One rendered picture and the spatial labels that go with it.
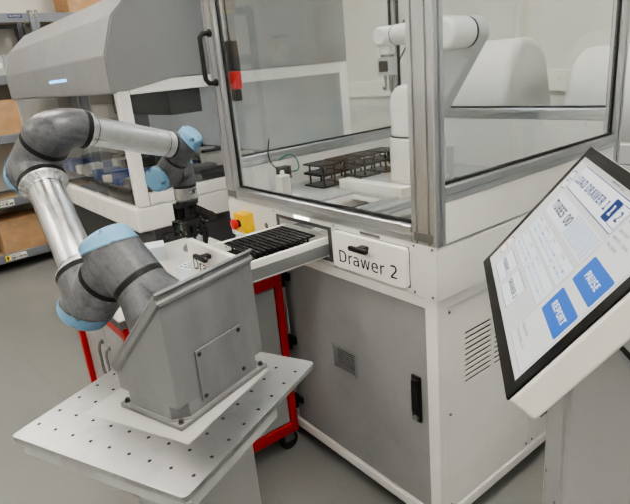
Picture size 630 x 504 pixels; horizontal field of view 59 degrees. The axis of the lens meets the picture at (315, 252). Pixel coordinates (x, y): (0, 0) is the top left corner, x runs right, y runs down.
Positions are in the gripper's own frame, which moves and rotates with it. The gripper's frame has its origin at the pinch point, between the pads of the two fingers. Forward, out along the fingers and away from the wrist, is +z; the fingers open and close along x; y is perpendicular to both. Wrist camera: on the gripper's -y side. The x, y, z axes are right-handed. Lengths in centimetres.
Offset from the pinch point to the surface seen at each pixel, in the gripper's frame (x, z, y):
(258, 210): 11.5, -11.0, -20.3
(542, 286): 118, -23, 48
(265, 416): 70, 6, 61
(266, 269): 39.2, -4.6, 15.0
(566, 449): 122, 7, 47
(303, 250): 43.9, -6.4, 2.2
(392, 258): 74, -8, 5
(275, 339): 21.7, 32.3, -7.7
